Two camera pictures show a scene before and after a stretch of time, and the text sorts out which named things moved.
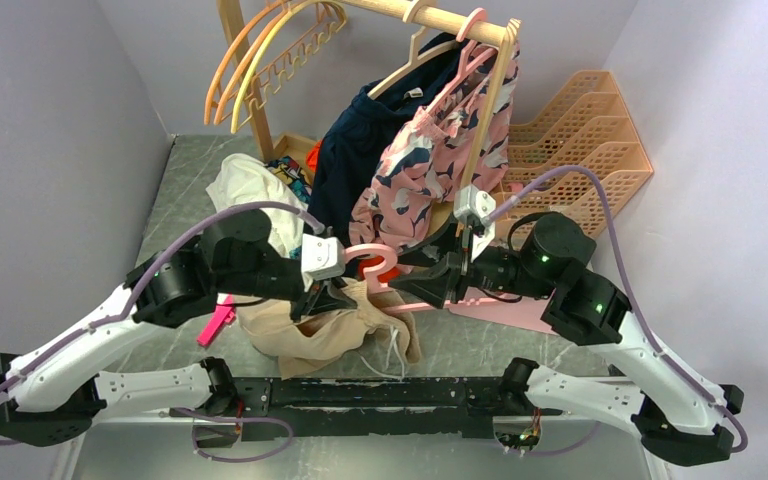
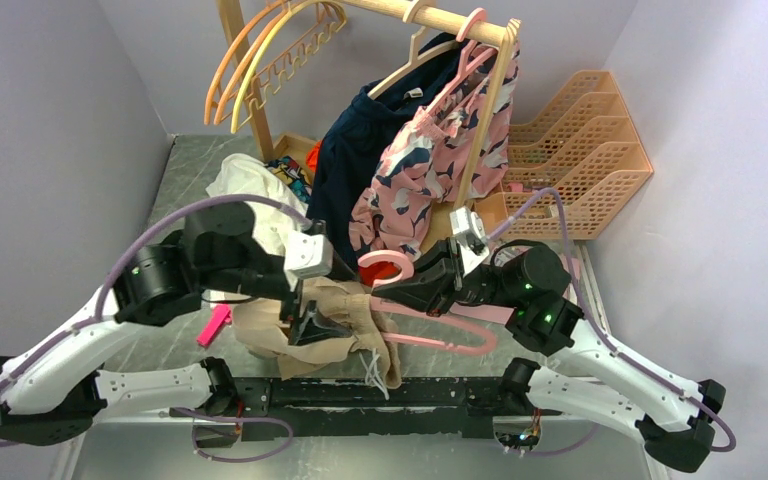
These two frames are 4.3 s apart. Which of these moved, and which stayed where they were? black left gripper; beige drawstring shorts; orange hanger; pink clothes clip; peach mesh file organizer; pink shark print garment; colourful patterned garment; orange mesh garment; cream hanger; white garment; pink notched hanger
Moved: pink notched hanger; orange mesh garment; black left gripper; beige drawstring shorts
Stayed: peach mesh file organizer; pink shark print garment; white garment; cream hanger; colourful patterned garment; pink clothes clip; orange hanger
